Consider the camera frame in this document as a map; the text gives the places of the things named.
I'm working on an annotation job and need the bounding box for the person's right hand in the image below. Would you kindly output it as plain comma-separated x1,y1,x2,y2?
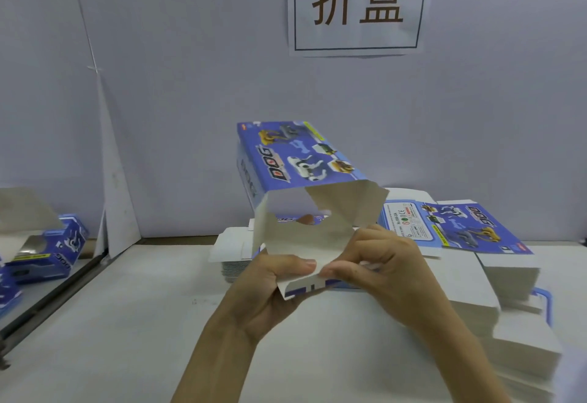
318,224,457,332

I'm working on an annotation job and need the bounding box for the person's left hand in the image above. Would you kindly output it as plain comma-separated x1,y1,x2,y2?
215,213,319,346

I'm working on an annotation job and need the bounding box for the stack of boxes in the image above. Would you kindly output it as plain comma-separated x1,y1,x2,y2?
208,218,269,282
378,186,564,401

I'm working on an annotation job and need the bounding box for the blue dog-print cardboard box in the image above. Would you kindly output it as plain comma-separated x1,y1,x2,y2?
235,120,392,301

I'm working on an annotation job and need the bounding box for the pile of blue boxes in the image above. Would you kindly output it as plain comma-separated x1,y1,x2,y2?
0,186,91,317

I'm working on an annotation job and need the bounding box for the person's left forearm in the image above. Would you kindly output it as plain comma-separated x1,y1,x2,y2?
171,316,258,403

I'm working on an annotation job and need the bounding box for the person's right forearm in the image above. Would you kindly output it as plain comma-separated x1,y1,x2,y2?
415,302,515,403

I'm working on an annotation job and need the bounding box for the white paper wall sign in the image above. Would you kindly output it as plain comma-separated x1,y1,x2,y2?
285,0,435,57

